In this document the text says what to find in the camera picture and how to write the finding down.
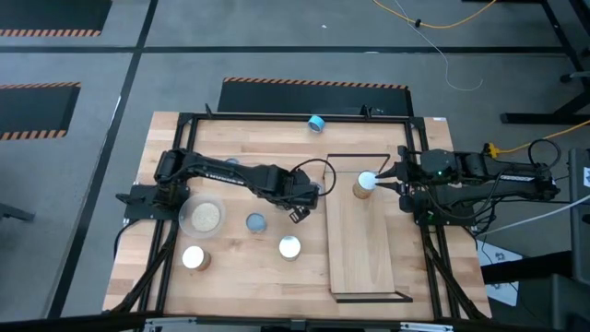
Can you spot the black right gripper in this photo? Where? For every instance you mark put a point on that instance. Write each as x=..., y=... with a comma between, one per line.
x=421, y=168

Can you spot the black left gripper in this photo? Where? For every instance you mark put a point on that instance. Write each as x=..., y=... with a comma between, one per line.
x=305, y=193

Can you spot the tall Beans can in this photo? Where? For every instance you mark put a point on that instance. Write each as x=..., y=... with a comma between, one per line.
x=366, y=182

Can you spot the tall Carrots can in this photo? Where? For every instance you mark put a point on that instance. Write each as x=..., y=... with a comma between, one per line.
x=290, y=247

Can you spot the short Mandarin Oranges can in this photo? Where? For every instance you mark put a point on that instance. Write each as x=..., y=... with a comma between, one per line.
x=256, y=222

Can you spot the grey lid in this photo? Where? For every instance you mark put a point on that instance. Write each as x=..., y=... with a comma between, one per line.
x=232, y=161

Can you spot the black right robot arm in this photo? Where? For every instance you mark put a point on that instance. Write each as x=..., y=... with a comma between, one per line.
x=507, y=177

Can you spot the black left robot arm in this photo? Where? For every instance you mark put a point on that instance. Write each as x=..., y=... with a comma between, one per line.
x=221, y=173

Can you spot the blue tape roll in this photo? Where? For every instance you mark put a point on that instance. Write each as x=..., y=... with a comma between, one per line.
x=312, y=121

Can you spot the light wooden board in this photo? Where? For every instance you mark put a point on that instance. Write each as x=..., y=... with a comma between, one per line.
x=359, y=258

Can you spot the black mat with hazard stripes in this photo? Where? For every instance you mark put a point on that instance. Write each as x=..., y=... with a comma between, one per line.
x=313, y=99
x=55, y=14
x=32, y=110

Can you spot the translucent white bowl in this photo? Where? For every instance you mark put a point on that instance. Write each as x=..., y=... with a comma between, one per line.
x=184, y=214

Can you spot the white sheet with symbols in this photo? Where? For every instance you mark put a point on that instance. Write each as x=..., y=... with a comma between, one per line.
x=498, y=256

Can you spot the black metal stand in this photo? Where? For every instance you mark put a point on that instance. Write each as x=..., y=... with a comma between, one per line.
x=544, y=119

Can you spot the grey cabinet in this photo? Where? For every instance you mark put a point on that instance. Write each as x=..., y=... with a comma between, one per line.
x=580, y=221

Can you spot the black desk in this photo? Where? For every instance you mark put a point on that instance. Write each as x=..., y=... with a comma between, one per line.
x=553, y=299

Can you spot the black stand foot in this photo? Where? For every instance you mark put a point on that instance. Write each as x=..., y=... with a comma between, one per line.
x=14, y=212

